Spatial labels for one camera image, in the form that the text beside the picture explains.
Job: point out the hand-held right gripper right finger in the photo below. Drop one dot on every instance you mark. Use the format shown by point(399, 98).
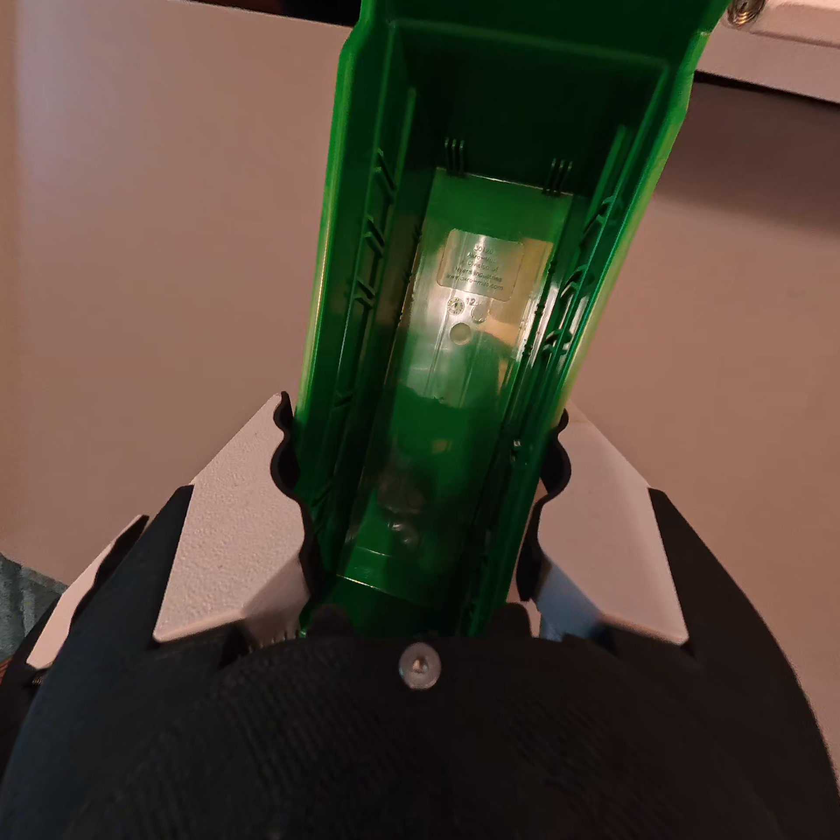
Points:
point(610, 551)

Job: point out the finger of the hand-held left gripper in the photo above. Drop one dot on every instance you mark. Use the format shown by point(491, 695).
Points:
point(72, 604)

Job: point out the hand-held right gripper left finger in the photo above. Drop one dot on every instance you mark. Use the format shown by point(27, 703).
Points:
point(223, 544)

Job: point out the green plastic bin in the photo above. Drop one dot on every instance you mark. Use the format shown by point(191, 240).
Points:
point(525, 98)

